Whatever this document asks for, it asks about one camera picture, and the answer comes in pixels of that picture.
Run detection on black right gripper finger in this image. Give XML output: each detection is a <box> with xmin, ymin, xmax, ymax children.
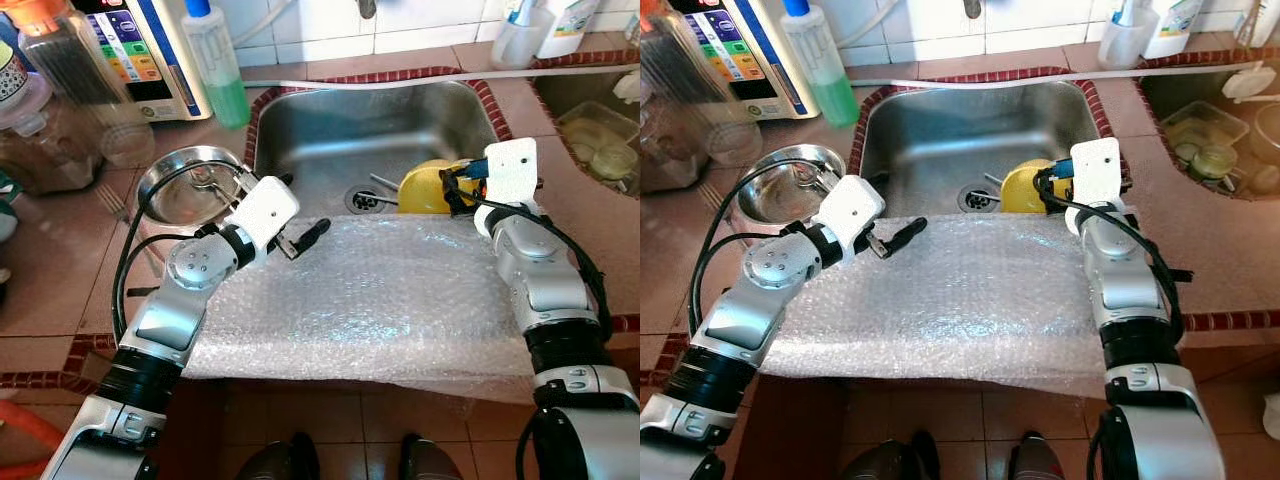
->
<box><xmin>438</xmin><ymin>168</ymin><xmax>473</xmax><ymax>216</ymax></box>
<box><xmin>1032</xmin><ymin>165</ymin><xmax>1066</xmax><ymax>213</ymax></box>

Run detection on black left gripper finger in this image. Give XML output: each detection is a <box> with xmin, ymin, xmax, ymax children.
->
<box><xmin>880</xmin><ymin>216</ymin><xmax>929</xmax><ymax>251</ymax></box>
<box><xmin>292</xmin><ymin>218</ymin><xmax>332</xmax><ymax>251</ymax></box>

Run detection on yellow plastic bowl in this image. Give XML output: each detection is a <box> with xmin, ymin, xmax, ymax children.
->
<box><xmin>1000</xmin><ymin>158</ymin><xmax>1073</xmax><ymax>214</ymax></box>
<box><xmin>397</xmin><ymin>158</ymin><xmax>481</xmax><ymax>216</ymax></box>

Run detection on stainless steel bowl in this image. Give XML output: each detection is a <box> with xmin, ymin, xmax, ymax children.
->
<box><xmin>732</xmin><ymin>144</ymin><xmax>849</xmax><ymax>227</ymax></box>
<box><xmin>136</xmin><ymin>145</ymin><xmax>259</xmax><ymax>229</ymax></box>

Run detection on clear bubble wrap sheet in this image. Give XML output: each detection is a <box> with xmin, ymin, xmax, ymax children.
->
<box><xmin>760</xmin><ymin>212</ymin><xmax>1136</xmax><ymax>396</ymax></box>
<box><xmin>183</xmin><ymin>212</ymin><xmax>561</xmax><ymax>391</ymax></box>

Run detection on stainless steel sink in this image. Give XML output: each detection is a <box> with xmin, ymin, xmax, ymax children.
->
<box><xmin>245</xmin><ymin>78</ymin><xmax>513</xmax><ymax>219</ymax></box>
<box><xmin>850</xmin><ymin>78</ymin><xmax>1116</xmax><ymax>219</ymax></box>

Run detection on metal spoon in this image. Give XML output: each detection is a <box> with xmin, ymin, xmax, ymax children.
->
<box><xmin>188</xmin><ymin>165</ymin><xmax>233</xmax><ymax>199</ymax></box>

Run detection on tiled side basin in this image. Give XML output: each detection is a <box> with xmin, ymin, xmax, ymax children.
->
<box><xmin>1135</xmin><ymin>55</ymin><xmax>1280</xmax><ymax>201</ymax></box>
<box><xmin>530</xmin><ymin>62</ymin><xmax>641</xmax><ymax>201</ymax></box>

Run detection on clear plastic container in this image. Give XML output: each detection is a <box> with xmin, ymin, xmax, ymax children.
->
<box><xmin>557</xmin><ymin>100</ymin><xmax>641</xmax><ymax>186</ymax></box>
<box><xmin>1160</xmin><ymin>100</ymin><xmax>1251</xmax><ymax>186</ymax></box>

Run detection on green liquid bottle blue cap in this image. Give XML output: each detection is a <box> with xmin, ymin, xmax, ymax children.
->
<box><xmin>181</xmin><ymin>0</ymin><xmax>252</xmax><ymax>130</ymax></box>
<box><xmin>779</xmin><ymin>0</ymin><xmax>860</xmax><ymax>128</ymax></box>

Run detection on clear plastic cup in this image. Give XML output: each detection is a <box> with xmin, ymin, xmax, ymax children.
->
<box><xmin>1098</xmin><ymin>0</ymin><xmax>1161</xmax><ymax>70</ymax></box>
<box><xmin>490</xmin><ymin>0</ymin><xmax>553</xmax><ymax>70</ymax></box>

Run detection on white plastic bottle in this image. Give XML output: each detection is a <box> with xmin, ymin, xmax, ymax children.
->
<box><xmin>1142</xmin><ymin>0</ymin><xmax>1208</xmax><ymax>59</ymax></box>
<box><xmin>535</xmin><ymin>0</ymin><xmax>603</xmax><ymax>59</ymax></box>

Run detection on dark left robot foot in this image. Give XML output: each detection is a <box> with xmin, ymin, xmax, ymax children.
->
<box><xmin>235</xmin><ymin>432</ymin><xmax>321</xmax><ymax>480</ymax></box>
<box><xmin>840</xmin><ymin>430</ymin><xmax>938</xmax><ymax>480</ymax></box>

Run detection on dark robot foot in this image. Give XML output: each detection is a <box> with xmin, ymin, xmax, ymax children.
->
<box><xmin>840</xmin><ymin>430</ymin><xmax>938</xmax><ymax>480</ymax></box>
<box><xmin>1008</xmin><ymin>432</ymin><xmax>1067</xmax><ymax>480</ymax></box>
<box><xmin>400</xmin><ymin>434</ymin><xmax>467</xmax><ymax>480</ymax></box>
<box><xmin>235</xmin><ymin>432</ymin><xmax>321</xmax><ymax>480</ymax></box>

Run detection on white water purifier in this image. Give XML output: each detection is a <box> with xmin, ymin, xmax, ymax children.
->
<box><xmin>70</xmin><ymin>0</ymin><xmax>214</xmax><ymax>123</ymax></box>
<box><xmin>665</xmin><ymin>0</ymin><xmax>823</xmax><ymax>123</ymax></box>

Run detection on clear jar brown contents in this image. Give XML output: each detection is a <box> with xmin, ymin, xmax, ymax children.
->
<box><xmin>0</xmin><ymin>75</ymin><xmax>101</xmax><ymax>196</ymax></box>
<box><xmin>640</xmin><ymin>95</ymin><xmax>701</xmax><ymax>191</ymax></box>

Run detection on dark right robot foot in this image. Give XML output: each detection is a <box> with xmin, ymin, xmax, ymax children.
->
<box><xmin>1008</xmin><ymin>432</ymin><xmax>1067</xmax><ymax>480</ymax></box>
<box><xmin>400</xmin><ymin>434</ymin><xmax>467</xmax><ymax>480</ymax></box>

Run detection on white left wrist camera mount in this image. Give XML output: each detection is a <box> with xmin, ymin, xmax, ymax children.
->
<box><xmin>231</xmin><ymin>176</ymin><xmax>300</xmax><ymax>253</ymax></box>
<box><xmin>817</xmin><ymin>175</ymin><xmax>887</xmax><ymax>251</ymax></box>

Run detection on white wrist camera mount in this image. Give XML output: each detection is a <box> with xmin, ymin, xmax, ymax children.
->
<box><xmin>231</xmin><ymin>176</ymin><xmax>300</xmax><ymax>253</ymax></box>
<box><xmin>817</xmin><ymin>175</ymin><xmax>887</xmax><ymax>251</ymax></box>
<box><xmin>1070</xmin><ymin>137</ymin><xmax>1123</xmax><ymax>207</ymax></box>
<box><xmin>484</xmin><ymin>137</ymin><xmax>539</xmax><ymax>207</ymax></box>

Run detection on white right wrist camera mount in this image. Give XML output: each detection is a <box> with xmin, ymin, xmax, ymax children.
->
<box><xmin>1070</xmin><ymin>137</ymin><xmax>1123</xmax><ymax>207</ymax></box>
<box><xmin>484</xmin><ymin>137</ymin><xmax>539</xmax><ymax>207</ymax></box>

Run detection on orange rubber hose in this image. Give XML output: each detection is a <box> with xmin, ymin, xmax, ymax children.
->
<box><xmin>0</xmin><ymin>398</ymin><xmax>67</xmax><ymax>480</ymax></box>

